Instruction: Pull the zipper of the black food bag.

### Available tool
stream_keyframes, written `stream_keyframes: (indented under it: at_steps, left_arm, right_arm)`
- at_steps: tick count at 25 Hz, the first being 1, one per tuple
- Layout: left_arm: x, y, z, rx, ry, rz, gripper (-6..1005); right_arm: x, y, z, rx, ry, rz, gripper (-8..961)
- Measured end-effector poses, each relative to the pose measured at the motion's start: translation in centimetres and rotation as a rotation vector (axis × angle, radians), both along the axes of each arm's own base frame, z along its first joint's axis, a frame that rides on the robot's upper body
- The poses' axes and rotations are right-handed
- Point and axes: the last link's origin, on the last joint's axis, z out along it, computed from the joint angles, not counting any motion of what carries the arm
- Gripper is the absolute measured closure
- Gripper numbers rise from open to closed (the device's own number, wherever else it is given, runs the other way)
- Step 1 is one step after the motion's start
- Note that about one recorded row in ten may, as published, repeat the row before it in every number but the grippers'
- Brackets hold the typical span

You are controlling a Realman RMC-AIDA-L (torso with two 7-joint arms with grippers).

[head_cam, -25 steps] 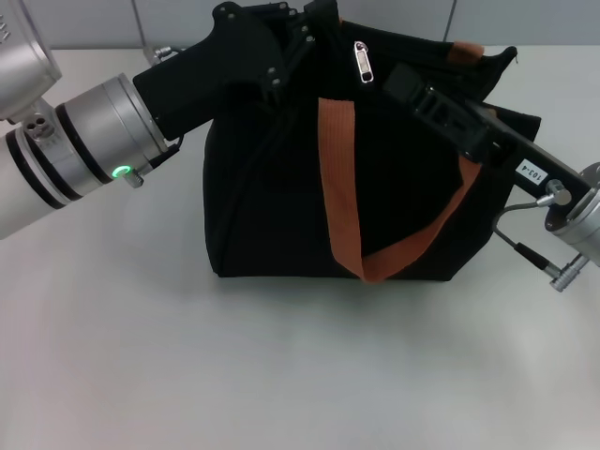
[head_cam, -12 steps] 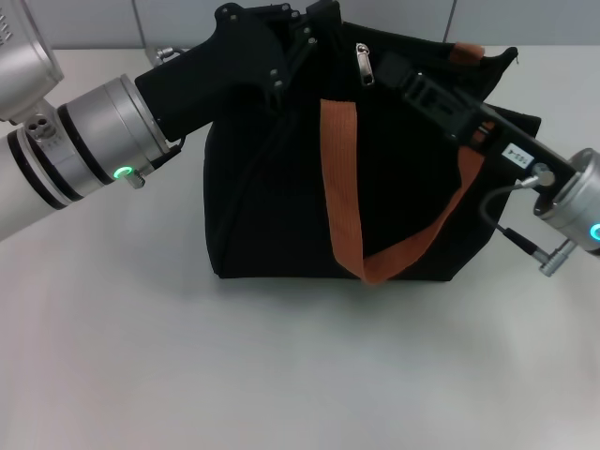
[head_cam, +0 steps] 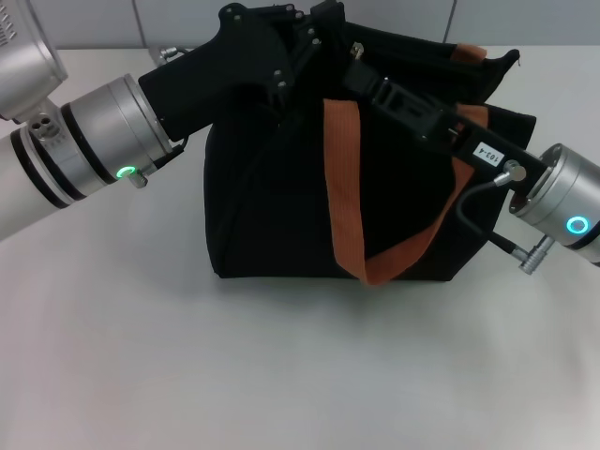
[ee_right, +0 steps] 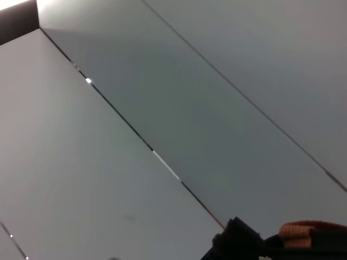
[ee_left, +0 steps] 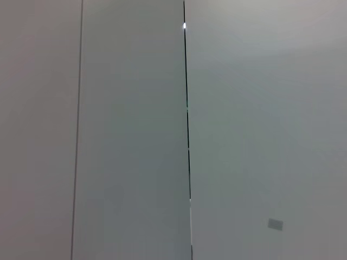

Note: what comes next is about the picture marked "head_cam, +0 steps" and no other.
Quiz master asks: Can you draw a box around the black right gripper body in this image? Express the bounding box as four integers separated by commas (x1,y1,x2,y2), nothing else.
421,108,549,192

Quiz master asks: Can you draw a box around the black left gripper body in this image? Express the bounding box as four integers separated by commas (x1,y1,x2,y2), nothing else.
138,2,304,142

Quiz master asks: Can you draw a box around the black bag with orange handles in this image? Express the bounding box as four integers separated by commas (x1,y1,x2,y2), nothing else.
203,18,538,287

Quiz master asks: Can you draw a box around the right gripper cable with plugs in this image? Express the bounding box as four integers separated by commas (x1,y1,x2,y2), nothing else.
457,158,554,274

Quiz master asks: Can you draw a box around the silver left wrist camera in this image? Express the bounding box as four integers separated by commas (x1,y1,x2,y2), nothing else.
0,0,67,124

